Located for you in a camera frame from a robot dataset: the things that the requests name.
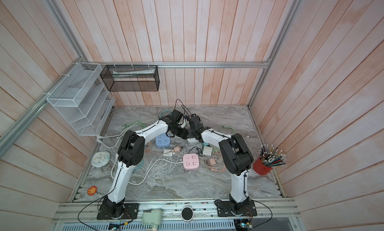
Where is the white square charger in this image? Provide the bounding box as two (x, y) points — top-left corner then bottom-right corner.
(203, 146), (213, 157)

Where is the pink charger plug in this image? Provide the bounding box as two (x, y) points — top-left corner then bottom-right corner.
(173, 146), (183, 154)

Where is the white charger plug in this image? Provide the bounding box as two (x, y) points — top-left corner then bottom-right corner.
(163, 149), (174, 157)

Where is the pink power strip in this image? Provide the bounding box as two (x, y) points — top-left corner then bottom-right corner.
(183, 153), (200, 171)

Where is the beige charger plug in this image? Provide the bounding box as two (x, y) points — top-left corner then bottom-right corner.
(207, 158), (217, 167)

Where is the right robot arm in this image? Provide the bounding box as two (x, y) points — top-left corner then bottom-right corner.
(187, 114), (254, 215)

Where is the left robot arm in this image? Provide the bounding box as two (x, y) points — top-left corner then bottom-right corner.
(100, 109), (189, 219)

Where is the white power strip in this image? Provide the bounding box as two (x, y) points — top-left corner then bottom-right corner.
(187, 138), (199, 144)

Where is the blue power strip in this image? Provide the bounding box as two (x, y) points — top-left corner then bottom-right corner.
(155, 133), (171, 148)

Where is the black mesh basket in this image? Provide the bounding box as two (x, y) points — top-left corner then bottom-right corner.
(101, 64), (160, 92)

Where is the red pencil cup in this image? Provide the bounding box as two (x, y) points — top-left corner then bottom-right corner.
(253, 144), (287, 176)

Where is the white round clock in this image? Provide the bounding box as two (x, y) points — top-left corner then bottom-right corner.
(91, 151), (111, 168)

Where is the black round speaker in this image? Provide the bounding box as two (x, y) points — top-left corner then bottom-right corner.
(181, 206), (194, 222)

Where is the white box device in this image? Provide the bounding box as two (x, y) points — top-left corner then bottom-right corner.
(142, 209), (163, 231)

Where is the red round sticker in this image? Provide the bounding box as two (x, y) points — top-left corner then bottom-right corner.
(87, 186), (98, 196)

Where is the pink usb cable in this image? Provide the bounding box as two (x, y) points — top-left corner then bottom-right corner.
(202, 151), (229, 173)

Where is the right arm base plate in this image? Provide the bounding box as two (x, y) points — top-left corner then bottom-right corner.
(214, 200), (258, 217)

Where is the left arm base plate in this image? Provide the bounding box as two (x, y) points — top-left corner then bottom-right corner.
(97, 203), (139, 220)

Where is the white wire shelf rack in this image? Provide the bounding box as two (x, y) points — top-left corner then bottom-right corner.
(47, 63), (115, 136)

